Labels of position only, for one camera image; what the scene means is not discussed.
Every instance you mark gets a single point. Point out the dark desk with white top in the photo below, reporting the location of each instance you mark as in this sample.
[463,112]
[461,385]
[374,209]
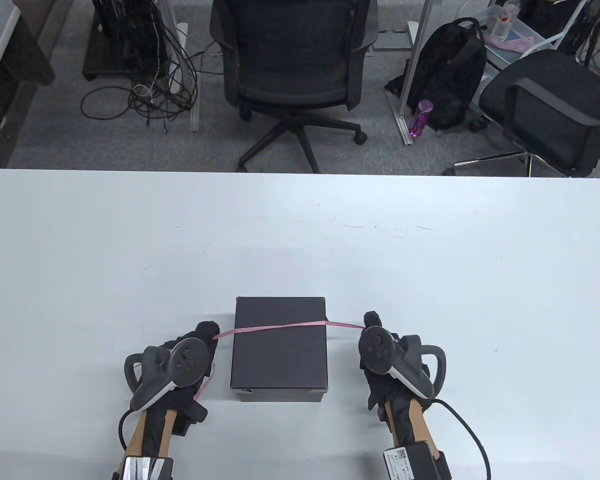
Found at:
[25,55]

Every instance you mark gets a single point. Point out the person's left forearm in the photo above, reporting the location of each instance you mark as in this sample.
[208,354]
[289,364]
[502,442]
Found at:
[137,435]

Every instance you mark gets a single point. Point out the purple water bottle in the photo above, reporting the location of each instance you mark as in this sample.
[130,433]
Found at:
[421,120]

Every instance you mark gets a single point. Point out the grey hand controller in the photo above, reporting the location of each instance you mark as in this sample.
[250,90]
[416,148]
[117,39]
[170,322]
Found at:
[377,347]
[190,360]

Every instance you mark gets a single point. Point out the white power strip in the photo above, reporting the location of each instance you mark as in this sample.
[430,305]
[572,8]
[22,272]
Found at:
[182,31]

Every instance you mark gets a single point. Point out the black computer tower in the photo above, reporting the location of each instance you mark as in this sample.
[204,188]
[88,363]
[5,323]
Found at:
[115,50]

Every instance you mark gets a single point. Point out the grey left hand controller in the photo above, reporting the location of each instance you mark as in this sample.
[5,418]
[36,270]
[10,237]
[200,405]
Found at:
[190,360]

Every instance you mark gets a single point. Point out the black gift box base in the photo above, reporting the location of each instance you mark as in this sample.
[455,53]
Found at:
[280,396]

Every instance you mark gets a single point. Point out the clear plastic bin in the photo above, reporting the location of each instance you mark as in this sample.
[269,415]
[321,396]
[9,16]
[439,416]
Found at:
[522,32]

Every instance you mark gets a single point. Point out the black chair with chrome base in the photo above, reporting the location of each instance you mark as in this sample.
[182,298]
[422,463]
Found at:
[545,100]

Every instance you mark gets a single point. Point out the pink cloth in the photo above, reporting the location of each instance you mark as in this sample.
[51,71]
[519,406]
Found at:
[515,44]

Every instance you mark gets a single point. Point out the black gift box lid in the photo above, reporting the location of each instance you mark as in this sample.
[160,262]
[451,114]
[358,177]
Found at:
[280,360]

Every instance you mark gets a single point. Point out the person's right hand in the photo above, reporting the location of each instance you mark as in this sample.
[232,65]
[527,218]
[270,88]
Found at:
[372,320]

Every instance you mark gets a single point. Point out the white desk leg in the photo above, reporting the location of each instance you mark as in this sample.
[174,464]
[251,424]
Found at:
[195,117]
[420,35]

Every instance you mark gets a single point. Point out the black backpack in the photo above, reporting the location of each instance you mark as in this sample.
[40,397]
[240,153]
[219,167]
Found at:
[450,70]

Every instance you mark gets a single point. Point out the black left wrist bracket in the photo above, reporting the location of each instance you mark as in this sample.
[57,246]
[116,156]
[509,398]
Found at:
[182,426]

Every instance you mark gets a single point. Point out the black mesh office chair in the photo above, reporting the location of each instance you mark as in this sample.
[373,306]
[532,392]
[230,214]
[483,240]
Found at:
[290,60]

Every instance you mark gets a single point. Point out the person's right forearm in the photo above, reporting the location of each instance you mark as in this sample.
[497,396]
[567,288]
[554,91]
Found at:
[418,421]

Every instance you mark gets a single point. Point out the pink bow ribbon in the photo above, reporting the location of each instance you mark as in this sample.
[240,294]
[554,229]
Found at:
[280,327]

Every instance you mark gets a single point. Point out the person's left hand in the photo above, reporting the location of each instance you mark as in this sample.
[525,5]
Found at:
[205,332]

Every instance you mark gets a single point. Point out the grey right hand controller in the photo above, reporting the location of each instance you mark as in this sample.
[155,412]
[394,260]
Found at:
[377,347]

